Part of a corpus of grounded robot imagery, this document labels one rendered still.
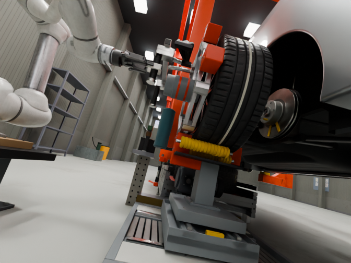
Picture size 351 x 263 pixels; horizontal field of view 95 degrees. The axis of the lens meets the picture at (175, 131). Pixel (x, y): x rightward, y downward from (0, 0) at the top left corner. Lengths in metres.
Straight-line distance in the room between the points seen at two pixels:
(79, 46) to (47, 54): 0.47
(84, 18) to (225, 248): 1.04
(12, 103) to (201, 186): 1.03
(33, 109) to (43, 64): 0.29
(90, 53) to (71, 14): 0.15
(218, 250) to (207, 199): 0.24
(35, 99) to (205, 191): 1.07
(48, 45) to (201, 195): 1.28
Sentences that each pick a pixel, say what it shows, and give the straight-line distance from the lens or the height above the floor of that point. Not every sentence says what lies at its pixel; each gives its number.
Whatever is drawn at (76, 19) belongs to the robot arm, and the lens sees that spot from 0.85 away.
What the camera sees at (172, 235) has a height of 0.14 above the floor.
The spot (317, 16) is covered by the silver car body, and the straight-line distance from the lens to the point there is 1.09.
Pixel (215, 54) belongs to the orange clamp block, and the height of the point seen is 0.84.
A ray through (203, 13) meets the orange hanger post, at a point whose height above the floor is 1.95.
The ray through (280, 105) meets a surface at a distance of 1.16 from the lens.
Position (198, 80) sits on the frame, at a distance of 0.74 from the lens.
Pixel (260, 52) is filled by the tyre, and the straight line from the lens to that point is 0.89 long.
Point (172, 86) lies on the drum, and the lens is 0.95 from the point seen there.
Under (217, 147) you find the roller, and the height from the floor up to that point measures 0.52.
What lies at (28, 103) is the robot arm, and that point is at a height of 0.54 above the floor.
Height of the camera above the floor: 0.38
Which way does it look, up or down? 13 degrees up
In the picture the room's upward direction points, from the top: 13 degrees clockwise
